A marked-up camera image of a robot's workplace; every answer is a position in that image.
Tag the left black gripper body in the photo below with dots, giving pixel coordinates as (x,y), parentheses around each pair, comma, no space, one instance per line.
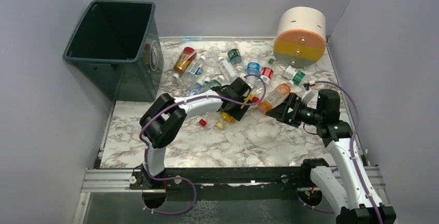
(238,100)

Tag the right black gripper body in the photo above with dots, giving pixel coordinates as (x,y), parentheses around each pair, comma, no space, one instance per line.
(289,109)

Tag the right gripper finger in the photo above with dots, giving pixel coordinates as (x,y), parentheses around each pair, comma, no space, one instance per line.
(290,101)
(286,116)

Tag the yellow juice bottle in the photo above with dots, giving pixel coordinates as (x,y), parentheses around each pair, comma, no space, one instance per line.
(226,118)

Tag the clear bottle red blue label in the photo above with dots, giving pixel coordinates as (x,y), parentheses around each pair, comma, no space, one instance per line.
(209,120)

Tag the clear bottle grey blue label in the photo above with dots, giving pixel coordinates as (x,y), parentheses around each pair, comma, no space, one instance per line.
(193,71)

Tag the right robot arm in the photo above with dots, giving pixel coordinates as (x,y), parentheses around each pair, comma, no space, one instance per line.
(353,198)

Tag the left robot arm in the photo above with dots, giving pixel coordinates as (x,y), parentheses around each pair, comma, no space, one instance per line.
(163,120)

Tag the dark green plastic bin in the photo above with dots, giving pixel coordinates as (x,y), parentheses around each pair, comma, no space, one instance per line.
(116,46)

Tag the orange juice bottle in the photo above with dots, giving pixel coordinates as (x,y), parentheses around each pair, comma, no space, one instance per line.
(275,97)

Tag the green tea bottle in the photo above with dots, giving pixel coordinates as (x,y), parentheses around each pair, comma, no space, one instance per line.
(216,82)

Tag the clear bottle green white label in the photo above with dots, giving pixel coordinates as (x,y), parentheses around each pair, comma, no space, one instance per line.
(298,77)

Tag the clear bottle red cap right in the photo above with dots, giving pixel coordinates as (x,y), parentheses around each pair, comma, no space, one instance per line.
(258,89)

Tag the clear bottle blue wrap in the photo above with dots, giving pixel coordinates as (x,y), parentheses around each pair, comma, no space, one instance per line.
(254,66)

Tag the clear bottle blue label slim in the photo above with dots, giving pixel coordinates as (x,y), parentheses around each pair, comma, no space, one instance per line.
(198,87)

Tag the amber bottle red label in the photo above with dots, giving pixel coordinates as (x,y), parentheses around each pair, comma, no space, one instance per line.
(185,58)

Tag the white cylinder with coloured face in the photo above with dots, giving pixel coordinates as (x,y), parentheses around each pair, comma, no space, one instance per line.
(300,39)

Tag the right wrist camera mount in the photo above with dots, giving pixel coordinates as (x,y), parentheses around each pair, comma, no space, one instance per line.
(309,94)

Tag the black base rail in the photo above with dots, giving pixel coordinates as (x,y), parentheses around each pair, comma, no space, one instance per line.
(223,184)

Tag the aluminium frame rail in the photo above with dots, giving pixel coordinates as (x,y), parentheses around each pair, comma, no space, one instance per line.
(117,180)

